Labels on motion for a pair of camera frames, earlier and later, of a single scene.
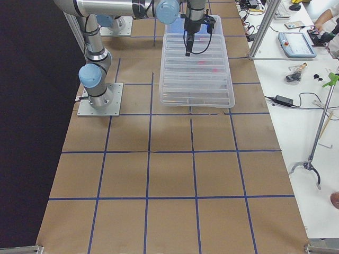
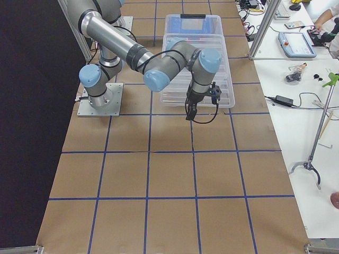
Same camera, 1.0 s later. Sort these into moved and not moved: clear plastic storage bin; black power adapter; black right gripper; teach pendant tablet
Moved: black right gripper
Not moved: teach pendant tablet; black power adapter; clear plastic storage bin
